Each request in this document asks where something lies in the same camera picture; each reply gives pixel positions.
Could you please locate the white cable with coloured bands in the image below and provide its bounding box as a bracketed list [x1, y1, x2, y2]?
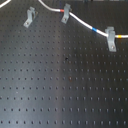
[37, 0, 128, 39]

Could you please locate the right grey cable clip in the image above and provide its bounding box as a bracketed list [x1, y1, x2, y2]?
[105, 27, 116, 52]

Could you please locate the grey cable clip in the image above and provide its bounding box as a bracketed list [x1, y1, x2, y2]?
[61, 3, 71, 24]
[23, 7, 38, 28]
[105, 27, 116, 52]

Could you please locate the middle grey cable clip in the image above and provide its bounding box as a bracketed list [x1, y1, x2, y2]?
[61, 3, 71, 24]

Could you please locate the left grey cable clip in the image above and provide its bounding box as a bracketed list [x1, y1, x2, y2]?
[23, 7, 38, 28]

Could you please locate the white cable at top-left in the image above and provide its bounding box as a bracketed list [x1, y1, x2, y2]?
[0, 0, 12, 10]

